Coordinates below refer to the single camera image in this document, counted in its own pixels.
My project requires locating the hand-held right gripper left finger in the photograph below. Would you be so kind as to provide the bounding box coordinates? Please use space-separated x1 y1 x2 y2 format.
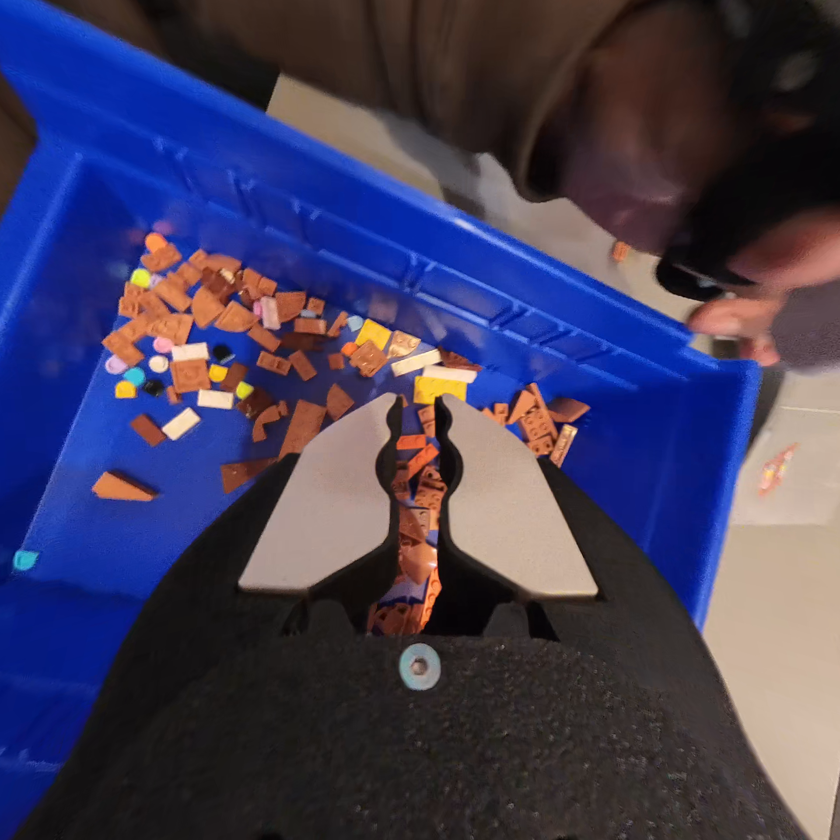
238 392 403 595

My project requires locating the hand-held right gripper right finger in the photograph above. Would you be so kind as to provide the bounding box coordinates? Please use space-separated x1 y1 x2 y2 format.
434 394 599 601

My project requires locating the pile of brown lego pieces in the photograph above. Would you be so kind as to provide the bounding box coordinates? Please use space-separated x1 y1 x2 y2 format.
98 230 592 637

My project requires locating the blue plastic bin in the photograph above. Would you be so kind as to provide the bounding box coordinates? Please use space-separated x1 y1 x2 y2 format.
0 0 762 840

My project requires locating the person's left forearm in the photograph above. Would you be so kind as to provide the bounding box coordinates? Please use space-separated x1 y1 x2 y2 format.
518 0 723 253

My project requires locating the yellow large lego plate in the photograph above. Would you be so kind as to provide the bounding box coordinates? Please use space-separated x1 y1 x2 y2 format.
413 375 468 406

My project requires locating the brown lego slope brick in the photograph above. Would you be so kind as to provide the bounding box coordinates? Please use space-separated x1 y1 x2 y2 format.
92 470 158 503

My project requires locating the person's left hand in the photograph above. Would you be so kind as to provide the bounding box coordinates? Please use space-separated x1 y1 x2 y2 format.
688 210 840 367

